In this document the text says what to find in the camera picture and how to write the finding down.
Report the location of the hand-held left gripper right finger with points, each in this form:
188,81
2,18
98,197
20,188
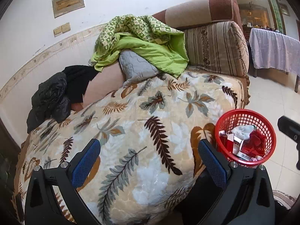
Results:
213,164

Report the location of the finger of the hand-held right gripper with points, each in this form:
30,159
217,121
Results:
288,127

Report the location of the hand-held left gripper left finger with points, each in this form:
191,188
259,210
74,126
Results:
86,164

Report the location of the red packet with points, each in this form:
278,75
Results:
228,143

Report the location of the red snack wrapper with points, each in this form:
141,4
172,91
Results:
257,140

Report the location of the white sock with green cuff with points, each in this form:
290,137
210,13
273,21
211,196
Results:
245,131

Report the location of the red plastic mesh basket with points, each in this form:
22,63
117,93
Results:
234,119

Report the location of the leaf print blanket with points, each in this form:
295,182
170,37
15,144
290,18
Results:
145,145

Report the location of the patterned floor rug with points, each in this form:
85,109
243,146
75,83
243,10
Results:
283,198

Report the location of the black puffer jacket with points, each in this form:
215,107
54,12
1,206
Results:
49,100

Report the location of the table with lilac tablecloth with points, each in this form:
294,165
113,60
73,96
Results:
274,49

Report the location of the black cloth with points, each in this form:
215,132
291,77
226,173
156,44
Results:
77,82

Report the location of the striped sofa cushion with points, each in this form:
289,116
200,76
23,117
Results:
215,49

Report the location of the grey quilted pillow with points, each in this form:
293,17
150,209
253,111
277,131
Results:
136,68

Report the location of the green framed mirror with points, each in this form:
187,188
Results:
250,9

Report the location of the green quilt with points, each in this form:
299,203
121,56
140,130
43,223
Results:
140,51

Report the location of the brown fabric sofa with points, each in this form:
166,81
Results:
199,11

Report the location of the beige wall switch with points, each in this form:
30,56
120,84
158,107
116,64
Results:
58,31
65,28

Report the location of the beige wall panel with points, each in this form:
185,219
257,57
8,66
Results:
68,2

